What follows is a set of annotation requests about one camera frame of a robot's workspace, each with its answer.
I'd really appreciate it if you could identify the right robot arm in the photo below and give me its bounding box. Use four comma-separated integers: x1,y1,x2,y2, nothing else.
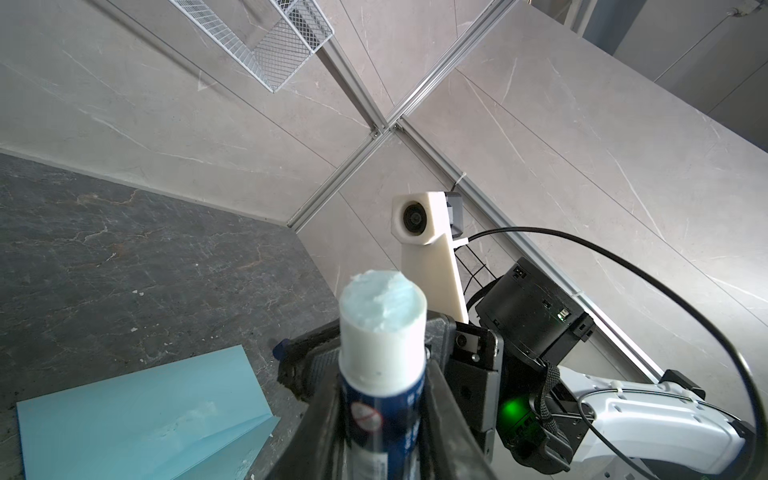
413,313,760,479

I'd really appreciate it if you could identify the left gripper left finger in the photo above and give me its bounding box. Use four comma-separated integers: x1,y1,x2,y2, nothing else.
266,366,344,479

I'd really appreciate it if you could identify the white wire mesh basket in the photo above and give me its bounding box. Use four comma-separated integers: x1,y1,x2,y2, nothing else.
172,1,334,93

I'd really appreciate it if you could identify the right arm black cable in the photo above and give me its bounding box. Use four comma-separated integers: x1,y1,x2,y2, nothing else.
455,226,768,480

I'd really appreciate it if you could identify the glue stick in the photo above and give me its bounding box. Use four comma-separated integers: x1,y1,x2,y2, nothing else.
338,270,427,479

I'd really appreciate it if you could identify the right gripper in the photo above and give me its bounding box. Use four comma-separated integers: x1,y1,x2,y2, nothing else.
273,311,504,462

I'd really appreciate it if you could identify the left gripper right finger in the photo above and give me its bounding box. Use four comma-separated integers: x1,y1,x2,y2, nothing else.
419,360,497,480

